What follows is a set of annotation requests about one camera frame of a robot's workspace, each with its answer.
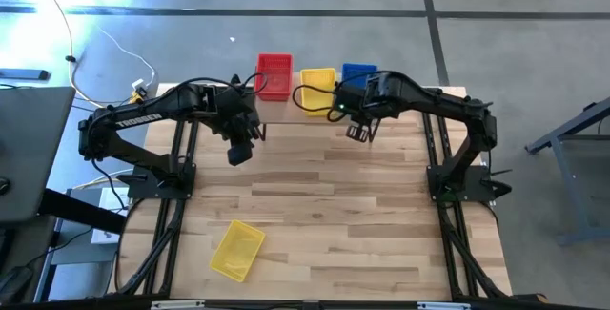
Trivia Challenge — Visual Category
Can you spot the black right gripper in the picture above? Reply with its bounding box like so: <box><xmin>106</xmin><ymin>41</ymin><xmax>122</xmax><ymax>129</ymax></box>
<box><xmin>345</xmin><ymin>107</ymin><xmax>382</xmax><ymax>144</ymax></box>

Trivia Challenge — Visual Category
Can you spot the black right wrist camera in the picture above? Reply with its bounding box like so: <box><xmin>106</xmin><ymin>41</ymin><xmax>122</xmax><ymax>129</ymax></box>
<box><xmin>333</xmin><ymin>88</ymin><xmax>356</xmax><ymax>116</ymax></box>

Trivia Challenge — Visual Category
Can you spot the gray desk top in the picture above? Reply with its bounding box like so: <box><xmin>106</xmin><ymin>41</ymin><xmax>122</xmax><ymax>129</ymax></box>
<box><xmin>0</xmin><ymin>85</ymin><xmax>77</xmax><ymax>225</ymax></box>

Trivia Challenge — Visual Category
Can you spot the yellow plastic basket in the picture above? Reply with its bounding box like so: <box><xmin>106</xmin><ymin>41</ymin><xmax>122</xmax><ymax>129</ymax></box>
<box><xmin>209</xmin><ymin>218</ymin><xmax>267</xmax><ymax>283</ymax></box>
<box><xmin>299</xmin><ymin>67</ymin><xmax>338</xmax><ymax>117</ymax></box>

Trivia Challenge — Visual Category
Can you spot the black frame strut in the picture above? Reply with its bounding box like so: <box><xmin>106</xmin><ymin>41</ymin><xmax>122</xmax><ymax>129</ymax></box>
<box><xmin>169</xmin><ymin>117</ymin><xmax>201</xmax><ymax>166</ymax></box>
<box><xmin>437</xmin><ymin>202</ymin><xmax>509</xmax><ymax>300</ymax></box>
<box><xmin>421</xmin><ymin>112</ymin><xmax>454</xmax><ymax>168</ymax></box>
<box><xmin>116</xmin><ymin>198</ymin><xmax>190</xmax><ymax>297</ymax></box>

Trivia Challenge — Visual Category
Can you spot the beige floor cable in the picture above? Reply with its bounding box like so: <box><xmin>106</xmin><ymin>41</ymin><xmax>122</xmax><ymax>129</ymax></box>
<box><xmin>27</xmin><ymin>0</ymin><xmax>144</xmax><ymax>109</ymax></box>

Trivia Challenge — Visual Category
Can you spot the white box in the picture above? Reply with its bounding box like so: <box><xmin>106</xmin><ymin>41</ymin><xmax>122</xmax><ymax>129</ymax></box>
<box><xmin>90</xmin><ymin>185</ymin><xmax>132</xmax><ymax>246</ymax></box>

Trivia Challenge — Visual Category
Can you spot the black frame bar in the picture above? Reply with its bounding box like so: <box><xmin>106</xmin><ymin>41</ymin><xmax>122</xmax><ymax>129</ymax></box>
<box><xmin>0</xmin><ymin>294</ymin><xmax>610</xmax><ymax>310</ymax></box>

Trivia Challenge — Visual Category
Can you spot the silver metal bracket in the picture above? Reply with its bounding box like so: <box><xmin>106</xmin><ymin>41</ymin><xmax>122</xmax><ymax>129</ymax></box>
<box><xmin>150</xmin><ymin>300</ymin><xmax>207</xmax><ymax>310</ymax></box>
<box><xmin>417</xmin><ymin>301</ymin><xmax>473</xmax><ymax>310</ymax></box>

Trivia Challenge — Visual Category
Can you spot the blue plastic basket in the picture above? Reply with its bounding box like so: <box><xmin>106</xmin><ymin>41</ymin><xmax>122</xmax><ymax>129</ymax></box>
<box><xmin>341</xmin><ymin>62</ymin><xmax>379</xmax><ymax>91</ymax></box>

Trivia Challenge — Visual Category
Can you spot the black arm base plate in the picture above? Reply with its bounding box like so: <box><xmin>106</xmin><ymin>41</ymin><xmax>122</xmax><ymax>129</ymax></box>
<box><xmin>426</xmin><ymin>164</ymin><xmax>514</xmax><ymax>205</ymax></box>
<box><xmin>129</xmin><ymin>160</ymin><xmax>197</xmax><ymax>201</ymax></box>

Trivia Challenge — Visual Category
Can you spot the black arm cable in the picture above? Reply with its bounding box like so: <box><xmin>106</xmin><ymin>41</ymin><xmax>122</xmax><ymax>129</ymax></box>
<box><xmin>176</xmin><ymin>72</ymin><xmax>269</xmax><ymax>97</ymax></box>
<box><xmin>291</xmin><ymin>83</ymin><xmax>348</xmax><ymax>124</ymax></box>

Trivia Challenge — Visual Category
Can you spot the white floor cable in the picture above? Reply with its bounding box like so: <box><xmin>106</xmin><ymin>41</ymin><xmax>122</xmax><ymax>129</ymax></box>
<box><xmin>94</xmin><ymin>23</ymin><xmax>158</xmax><ymax>93</ymax></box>

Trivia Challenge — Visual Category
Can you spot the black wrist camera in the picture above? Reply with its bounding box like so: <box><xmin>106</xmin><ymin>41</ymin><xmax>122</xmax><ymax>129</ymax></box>
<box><xmin>333</xmin><ymin>88</ymin><xmax>356</xmax><ymax>116</ymax></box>
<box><xmin>227</xmin><ymin>140</ymin><xmax>254</xmax><ymax>168</ymax></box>

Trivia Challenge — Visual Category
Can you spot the red plastic basket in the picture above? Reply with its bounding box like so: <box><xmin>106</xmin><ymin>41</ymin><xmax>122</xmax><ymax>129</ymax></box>
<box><xmin>254</xmin><ymin>52</ymin><xmax>295</xmax><ymax>103</ymax></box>

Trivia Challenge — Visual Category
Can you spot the dark flat device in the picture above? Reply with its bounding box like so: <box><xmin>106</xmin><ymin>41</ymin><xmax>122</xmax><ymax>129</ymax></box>
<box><xmin>0</xmin><ymin>67</ymin><xmax>51</xmax><ymax>82</ymax></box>

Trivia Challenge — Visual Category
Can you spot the black desk bar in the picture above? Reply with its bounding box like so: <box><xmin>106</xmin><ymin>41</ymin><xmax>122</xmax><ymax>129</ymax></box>
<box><xmin>37</xmin><ymin>188</ymin><xmax>128</xmax><ymax>235</ymax></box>

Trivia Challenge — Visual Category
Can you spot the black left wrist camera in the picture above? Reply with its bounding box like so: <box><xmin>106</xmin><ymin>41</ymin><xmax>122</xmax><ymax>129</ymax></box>
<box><xmin>227</xmin><ymin>140</ymin><xmax>254</xmax><ymax>168</ymax></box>

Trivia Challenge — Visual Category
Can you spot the blue-gray metal table frame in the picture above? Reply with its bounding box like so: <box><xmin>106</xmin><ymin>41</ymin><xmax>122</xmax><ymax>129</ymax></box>
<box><xmin>525</xmin><ymin>95</ymin><xmax>610</xmax><ymax>247</ymax></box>

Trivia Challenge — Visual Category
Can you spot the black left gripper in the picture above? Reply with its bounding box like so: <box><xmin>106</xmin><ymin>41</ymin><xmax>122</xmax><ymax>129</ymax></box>
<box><xmin>219</xmin><ymin>103</ymin><xmax>267</xmax><ymax>145</ymax></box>

